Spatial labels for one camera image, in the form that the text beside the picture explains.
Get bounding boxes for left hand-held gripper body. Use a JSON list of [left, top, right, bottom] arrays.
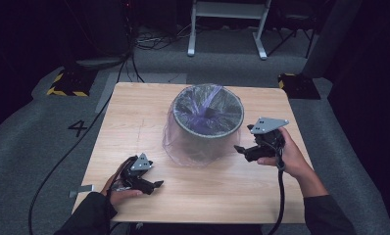
[[119, 152, 155, 196]]

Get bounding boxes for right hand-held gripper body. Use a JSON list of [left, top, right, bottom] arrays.
[[245, 117, 290, 163]]

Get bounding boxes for green plastic bucket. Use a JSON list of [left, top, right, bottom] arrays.
[[171, 83, 245, 165]]

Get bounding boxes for purple plastic bag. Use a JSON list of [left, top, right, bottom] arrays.
[[162, 82, 246, 168]]

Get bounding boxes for person's left hand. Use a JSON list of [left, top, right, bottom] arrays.
[[100, 174, 144, 209]]

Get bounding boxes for person's right hand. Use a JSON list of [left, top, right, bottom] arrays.
[[256, 126, 310, 180]]

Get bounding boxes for black yellow striped base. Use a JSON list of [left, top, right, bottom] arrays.
[[46, 68, 98, 98], [277, 72, 322, 101]]

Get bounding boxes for black tripod legs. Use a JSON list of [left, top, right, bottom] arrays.
[[267, 13, 317, 60]]

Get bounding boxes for white metal stand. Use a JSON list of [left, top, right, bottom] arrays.
[[186, 0, 272, 62]]

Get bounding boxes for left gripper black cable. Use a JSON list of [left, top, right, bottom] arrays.
[[104, 156, 142, 235]]

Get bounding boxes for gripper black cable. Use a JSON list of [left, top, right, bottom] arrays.
[[104, 156, 142, 235], [267, 140, 287, 235]]

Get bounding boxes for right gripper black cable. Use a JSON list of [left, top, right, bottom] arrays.
[[267, 140, 287, 235]]

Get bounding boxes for grey table bracket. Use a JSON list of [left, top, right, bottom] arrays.
[[69, 184, 95, 199]]

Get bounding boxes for long black floor cable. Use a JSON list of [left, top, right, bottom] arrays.
[[27, 53, 133, 235]]

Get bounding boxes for grey post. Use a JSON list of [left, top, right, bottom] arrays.
[[300, 0, 364, 79]]

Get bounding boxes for tangle of floor cables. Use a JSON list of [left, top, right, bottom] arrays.
[[134, 23, 192, 51]]

